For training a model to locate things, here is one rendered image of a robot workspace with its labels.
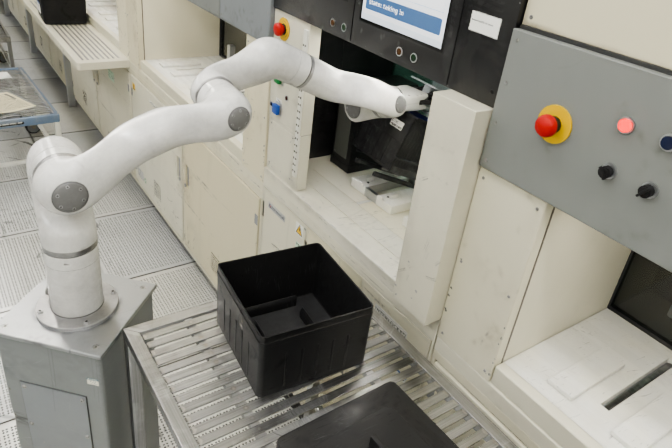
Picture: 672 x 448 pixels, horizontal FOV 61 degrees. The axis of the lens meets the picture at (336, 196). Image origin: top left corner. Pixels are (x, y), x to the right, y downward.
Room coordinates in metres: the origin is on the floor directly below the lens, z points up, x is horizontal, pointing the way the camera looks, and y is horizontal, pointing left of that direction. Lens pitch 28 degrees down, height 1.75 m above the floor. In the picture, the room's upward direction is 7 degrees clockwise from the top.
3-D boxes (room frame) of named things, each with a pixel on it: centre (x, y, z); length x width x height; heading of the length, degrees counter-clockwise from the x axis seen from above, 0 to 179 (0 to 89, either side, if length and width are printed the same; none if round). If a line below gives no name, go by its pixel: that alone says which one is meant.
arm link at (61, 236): (1.12, 0.62, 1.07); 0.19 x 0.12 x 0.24; 35
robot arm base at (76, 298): (1.09, 0.60, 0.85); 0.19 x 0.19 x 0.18
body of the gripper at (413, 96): (1.66, -0.17, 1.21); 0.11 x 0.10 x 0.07; 134
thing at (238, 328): (1.06, 0.07, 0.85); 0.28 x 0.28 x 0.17; 33
